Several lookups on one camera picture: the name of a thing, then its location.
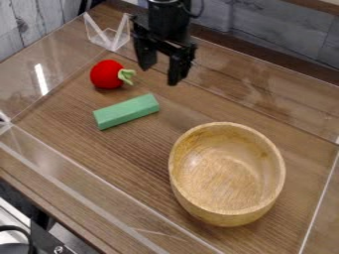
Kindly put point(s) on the black metal bracket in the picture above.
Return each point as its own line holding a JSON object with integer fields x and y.
{"x": 45, "y": 243}

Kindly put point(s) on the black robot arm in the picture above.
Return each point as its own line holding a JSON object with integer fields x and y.
{"x": 172, "y": 7}

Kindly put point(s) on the clear acrylic tray enclosure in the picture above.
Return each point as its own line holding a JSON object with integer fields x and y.
{"x": 100, "y": 180}

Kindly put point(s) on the green rectangular block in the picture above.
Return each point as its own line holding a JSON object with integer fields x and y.
{"x": 125, "y": 111}

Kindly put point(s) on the wooden bowl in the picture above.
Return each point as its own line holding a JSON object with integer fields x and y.
{"x": 226, "y": 173}

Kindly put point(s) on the red plush fruit green leaf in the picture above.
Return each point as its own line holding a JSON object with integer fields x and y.
{"x": 109, "y": 75}

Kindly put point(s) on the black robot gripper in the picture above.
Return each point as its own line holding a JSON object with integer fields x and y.
{"x": 164, "y": 34}

